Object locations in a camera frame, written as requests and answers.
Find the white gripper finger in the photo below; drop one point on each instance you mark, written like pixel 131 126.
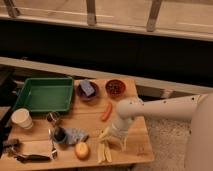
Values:
pixel 124 144
pixel 104 134

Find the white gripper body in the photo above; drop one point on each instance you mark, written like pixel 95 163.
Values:
pixel 119 127

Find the yellow banana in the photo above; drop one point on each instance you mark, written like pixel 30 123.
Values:
pixel 103 150

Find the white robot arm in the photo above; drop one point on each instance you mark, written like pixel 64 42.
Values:
pixel 197 108

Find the green plastic tray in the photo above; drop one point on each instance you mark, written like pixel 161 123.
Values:
pixel 43 95

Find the orange carrot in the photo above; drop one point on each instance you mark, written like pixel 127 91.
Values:
pixel 107 112

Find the wooden board table top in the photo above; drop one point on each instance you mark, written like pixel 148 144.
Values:
pixel 86 116

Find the grey blue cloth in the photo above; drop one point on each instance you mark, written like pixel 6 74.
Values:
pixel 76 135

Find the red bowl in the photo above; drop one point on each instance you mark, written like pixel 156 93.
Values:
pixel 115 88

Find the dark purple bowl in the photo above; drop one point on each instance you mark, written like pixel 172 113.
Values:
pixel 83 96

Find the blue sponge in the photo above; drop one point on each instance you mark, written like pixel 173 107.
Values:
pixel 87 87

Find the small metal cup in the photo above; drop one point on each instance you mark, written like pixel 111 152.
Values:
pixel 53 117

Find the metal tongs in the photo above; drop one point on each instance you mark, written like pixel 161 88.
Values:
pixel 53 151

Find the white paper cup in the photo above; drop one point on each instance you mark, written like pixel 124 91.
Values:
pixel 22 118

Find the dark tool on table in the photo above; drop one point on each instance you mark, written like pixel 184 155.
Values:
pixel 11 147

